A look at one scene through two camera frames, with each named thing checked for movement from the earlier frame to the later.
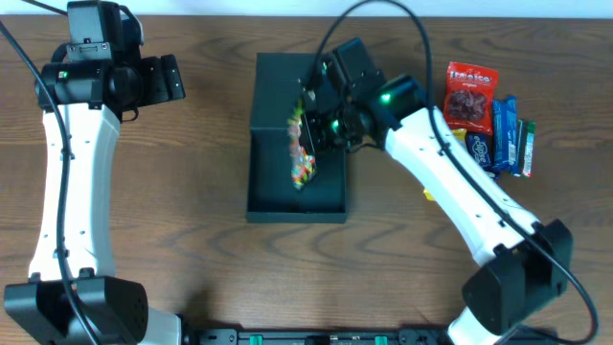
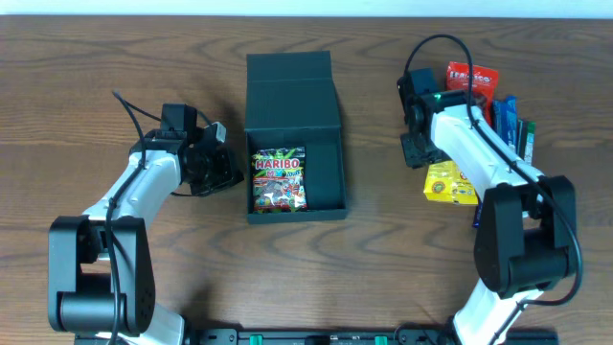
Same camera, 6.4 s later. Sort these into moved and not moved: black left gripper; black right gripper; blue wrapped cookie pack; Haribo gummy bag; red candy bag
Moved: black left gripper; black right gripper; Haribo gummy bag
Not moved: red candy bag; blue wrapped cookie pack
